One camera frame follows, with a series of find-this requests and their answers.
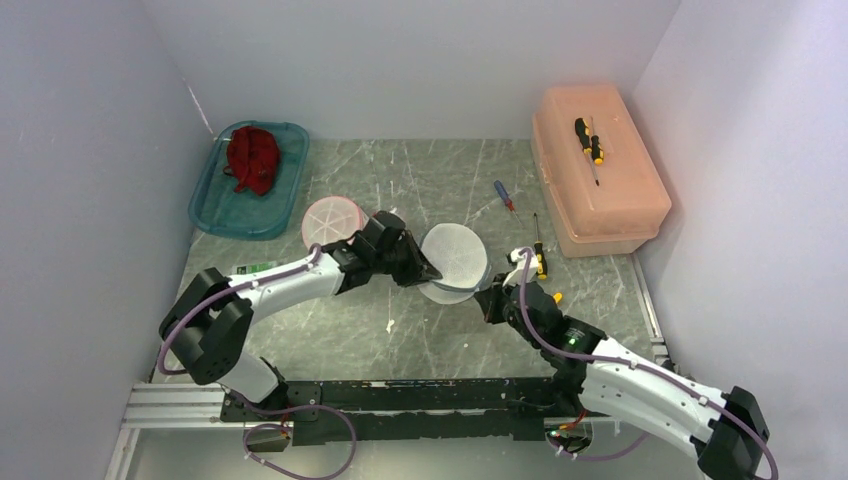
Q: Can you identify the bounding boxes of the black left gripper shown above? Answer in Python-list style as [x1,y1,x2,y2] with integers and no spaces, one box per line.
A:
[372,229,441,287]

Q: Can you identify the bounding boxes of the white mesh blue zip laundry bag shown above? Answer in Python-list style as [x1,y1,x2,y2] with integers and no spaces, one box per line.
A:
[418,223,490,305]

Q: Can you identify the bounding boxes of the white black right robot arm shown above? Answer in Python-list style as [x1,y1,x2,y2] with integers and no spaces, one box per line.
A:
[474,282,779,479]

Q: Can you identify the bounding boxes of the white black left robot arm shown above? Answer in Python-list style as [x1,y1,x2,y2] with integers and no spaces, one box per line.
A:
[157,211,442,420]

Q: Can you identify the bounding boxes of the pink zip mesh laundry bag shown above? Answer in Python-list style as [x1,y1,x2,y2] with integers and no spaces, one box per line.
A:
[301,196,367,247]

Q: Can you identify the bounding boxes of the black yellow screwdriver on table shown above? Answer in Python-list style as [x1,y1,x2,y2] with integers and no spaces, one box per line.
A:
[533,212,549,280]

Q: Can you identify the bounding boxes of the orange translucent plastic storage box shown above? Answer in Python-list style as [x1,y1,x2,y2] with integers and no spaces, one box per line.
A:
[531,85,672,258]

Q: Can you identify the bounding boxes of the green label clear bit case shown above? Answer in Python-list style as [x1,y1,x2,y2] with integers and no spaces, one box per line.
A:
[231,261,280,275]

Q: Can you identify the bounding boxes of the black yellow screwdriver on box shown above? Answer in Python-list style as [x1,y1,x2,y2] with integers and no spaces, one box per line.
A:
[574,117,604,187]

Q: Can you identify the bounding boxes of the red cloth garment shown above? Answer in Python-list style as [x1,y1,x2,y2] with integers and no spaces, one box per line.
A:
[223,126,281,196]

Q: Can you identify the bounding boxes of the teal plastic tray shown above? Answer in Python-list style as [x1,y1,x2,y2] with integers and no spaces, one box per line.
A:
[188,120,310,240]

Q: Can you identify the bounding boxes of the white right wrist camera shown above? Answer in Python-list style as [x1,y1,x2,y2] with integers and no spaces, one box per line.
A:
[503,247,538,286]

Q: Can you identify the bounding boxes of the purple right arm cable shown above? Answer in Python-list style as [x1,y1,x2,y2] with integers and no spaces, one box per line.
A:
[517,246,780,480]

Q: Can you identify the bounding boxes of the blue red handle screwdriver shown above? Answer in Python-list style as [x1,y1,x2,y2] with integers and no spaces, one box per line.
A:
[493,180,522,225]

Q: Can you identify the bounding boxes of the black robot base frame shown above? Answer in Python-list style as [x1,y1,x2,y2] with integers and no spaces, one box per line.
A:
[221,361,587,446]

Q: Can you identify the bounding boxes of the aluminium extrusion rail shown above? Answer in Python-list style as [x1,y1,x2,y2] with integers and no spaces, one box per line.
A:
[104,382,230,480]

